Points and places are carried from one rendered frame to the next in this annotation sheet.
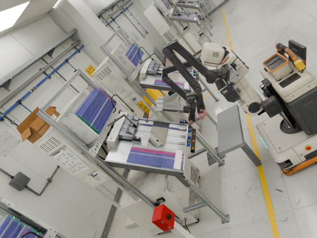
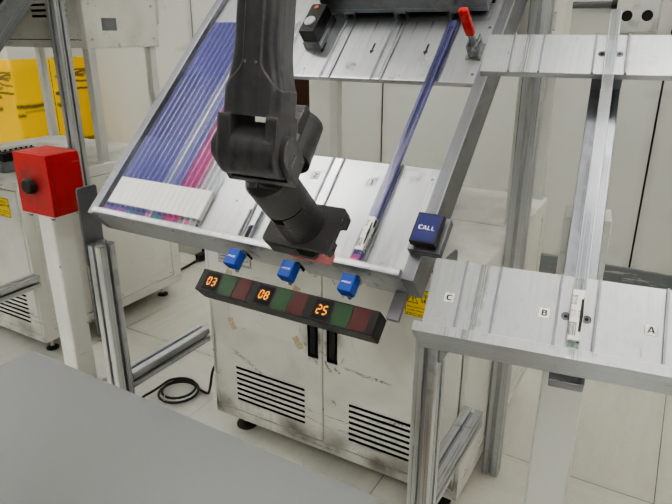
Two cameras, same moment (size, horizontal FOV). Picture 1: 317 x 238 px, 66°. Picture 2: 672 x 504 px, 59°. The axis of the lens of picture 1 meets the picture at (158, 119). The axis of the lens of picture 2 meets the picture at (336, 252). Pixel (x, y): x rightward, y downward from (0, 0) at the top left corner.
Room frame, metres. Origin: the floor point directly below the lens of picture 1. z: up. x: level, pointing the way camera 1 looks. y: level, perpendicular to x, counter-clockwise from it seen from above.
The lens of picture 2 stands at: (2.25, -0.99, 1.06)
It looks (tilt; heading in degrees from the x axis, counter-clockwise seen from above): 20 degrees down; 89
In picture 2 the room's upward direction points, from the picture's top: straight up
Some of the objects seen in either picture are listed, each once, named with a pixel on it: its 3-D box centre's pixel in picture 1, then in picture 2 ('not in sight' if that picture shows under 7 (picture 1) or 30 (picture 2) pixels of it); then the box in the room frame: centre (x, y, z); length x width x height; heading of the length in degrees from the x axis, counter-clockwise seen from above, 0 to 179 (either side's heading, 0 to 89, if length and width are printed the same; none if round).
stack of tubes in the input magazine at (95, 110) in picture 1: (94, 111); not in sight; (2.39, 0.40, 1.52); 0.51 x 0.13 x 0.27; 149
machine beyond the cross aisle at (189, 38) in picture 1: (173, 25); not in sight; (6.68, -2.05, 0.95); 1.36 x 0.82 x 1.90; 59
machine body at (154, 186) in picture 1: (163, 190); (382, 313); (2.40, 0.53, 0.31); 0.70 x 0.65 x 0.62; 149
